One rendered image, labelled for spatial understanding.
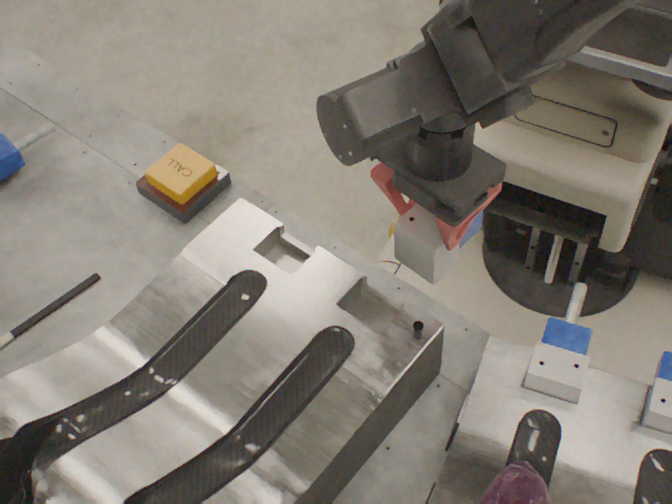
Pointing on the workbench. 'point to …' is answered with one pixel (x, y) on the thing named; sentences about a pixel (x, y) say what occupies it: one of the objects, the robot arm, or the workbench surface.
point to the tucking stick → (48, 309)
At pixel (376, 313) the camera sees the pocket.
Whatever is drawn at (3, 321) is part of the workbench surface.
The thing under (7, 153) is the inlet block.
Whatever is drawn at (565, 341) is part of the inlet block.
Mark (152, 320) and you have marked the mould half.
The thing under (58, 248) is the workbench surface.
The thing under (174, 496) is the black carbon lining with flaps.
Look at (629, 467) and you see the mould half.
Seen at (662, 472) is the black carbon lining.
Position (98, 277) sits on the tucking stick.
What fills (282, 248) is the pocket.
